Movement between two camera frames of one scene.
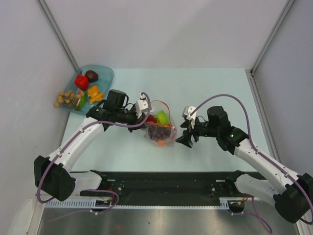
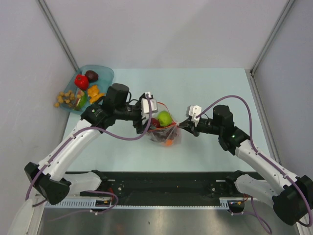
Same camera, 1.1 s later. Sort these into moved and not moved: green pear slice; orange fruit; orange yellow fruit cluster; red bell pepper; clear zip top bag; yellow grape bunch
Moved: clear zip top bag; orange fruit
Not moved: yellow grape bunch; green pear slice; orange yellow fruit cluster; red bell pepper
